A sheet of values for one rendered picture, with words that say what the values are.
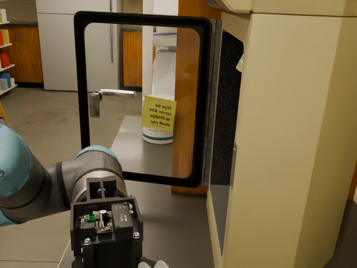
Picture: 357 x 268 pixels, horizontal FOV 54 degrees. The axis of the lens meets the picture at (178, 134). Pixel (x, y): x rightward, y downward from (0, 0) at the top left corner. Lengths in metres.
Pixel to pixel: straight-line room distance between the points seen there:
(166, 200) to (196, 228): 0.13
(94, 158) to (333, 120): 0.35
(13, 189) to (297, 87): 0.37
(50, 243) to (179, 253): 1.68
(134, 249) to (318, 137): 0.29
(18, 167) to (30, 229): 2.12
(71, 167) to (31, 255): 1.80
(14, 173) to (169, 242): 0.45
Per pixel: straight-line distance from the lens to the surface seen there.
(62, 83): 5.75
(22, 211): 0.52
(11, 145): 0.41
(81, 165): 0.54
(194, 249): 0.77
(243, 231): 0.57
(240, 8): 0.46
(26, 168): 0.43
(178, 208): 0.89
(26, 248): 2.38
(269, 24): 0.47
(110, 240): 0.37
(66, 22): 5.58
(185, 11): 0.82
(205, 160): 0.85
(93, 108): 0.85
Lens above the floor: 1.42
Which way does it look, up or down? 21 degrees down
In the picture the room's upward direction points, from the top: 3 degrees clockwise
